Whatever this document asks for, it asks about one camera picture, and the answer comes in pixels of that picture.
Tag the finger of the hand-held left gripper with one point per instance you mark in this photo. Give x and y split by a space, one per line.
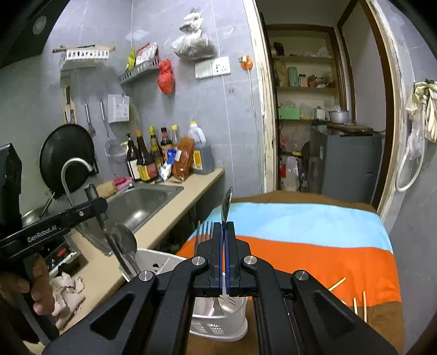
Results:
93 193

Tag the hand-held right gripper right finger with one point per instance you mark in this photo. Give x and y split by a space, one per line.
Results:
232 266

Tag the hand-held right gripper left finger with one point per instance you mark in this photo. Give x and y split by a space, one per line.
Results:
217 259

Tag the steel table knife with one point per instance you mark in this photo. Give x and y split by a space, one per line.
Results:
226 208

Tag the steel spoon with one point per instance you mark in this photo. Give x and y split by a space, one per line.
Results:
126 239

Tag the white plastic utensil holder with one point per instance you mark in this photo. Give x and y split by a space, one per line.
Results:
218 327

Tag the wooden chopstick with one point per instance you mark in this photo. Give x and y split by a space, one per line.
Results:
364 307
355 305
337 284

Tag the person's left hand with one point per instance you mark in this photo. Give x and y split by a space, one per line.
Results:
42 290

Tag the yellow loofah scrubber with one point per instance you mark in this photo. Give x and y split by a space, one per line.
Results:
107 188

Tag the grey metal pan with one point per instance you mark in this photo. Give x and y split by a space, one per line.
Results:
32 216

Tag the steel fork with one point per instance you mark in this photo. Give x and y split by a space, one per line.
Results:
204 233

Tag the black stove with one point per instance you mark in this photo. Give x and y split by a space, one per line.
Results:
65 254

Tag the pink sponge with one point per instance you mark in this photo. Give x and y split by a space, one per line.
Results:
123 182

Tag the curved steel faucet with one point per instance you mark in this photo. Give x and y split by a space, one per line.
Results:
64 177

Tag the dark pump bottle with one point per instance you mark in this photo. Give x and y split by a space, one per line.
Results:
132 164

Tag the stainless steel sink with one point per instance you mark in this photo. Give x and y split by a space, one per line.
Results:
143 201

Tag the black wok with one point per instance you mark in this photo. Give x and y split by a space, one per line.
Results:
65 146

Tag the dark soy sauce bottle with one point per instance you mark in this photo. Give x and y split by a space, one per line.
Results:
145 167

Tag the crumpled white rag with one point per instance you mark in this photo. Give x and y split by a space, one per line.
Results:
68 293

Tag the hanging steel spatula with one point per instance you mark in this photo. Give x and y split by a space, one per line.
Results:
88 116

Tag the yellow capped sauce bottle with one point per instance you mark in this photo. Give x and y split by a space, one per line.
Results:
155 146

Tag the striped blanket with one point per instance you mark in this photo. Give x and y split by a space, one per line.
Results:
307 245

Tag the blue white packet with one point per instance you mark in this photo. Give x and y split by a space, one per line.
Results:
169 167

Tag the red capped dark bottle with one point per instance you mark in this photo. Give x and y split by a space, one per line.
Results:
165 141

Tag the wooden knife holder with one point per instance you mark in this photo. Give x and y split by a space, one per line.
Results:
68 102

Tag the orange seasoning packet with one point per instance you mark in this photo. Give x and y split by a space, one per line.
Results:
182 160

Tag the clear yellow capped bottle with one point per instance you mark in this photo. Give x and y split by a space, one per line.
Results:
174 136

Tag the large oil jug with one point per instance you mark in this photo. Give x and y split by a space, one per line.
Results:
205 157

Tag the white plastic jug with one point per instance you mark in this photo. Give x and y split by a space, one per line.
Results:
292 174

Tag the red plastic bag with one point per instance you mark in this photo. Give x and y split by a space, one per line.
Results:
166 78

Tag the yellow green snack packet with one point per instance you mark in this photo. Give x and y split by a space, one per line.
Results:
131 59

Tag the wooden stick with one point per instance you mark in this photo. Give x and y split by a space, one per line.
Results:
102 48

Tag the red white seasoning packets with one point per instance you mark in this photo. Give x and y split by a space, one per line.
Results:
146 53

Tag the grey washing machine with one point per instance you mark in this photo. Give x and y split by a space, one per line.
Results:
348 164

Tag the green box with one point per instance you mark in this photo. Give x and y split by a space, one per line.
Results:
288 113

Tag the black range hood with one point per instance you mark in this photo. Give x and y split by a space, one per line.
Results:
20 41

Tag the clear bag of dried goods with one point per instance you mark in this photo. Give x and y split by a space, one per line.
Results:
194 46

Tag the wooden board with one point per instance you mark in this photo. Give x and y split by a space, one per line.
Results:
351 129

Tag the aluminium pot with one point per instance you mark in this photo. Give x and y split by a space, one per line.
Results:
339 117

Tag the wooden shelf unit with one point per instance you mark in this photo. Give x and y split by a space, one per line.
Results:
307 89

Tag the glass jar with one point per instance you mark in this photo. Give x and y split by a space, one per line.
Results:
303 81

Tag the green canister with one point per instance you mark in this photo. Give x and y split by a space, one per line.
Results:
293 76

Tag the orange plug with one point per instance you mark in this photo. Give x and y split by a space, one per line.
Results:
246 62

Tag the clear plastic bag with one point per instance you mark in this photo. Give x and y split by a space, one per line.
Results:
414 140

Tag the pale rubber gloves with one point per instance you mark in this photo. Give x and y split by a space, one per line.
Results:
430 112

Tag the white wall box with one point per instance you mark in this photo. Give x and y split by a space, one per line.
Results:
118 109

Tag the grey wall shelf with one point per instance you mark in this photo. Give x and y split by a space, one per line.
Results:
136 71

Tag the worn door frame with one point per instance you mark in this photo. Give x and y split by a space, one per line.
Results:
269 136

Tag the white wall rack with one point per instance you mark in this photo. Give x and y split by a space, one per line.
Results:
85 54

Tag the wall switch and socket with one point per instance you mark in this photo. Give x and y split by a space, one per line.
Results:
213 68

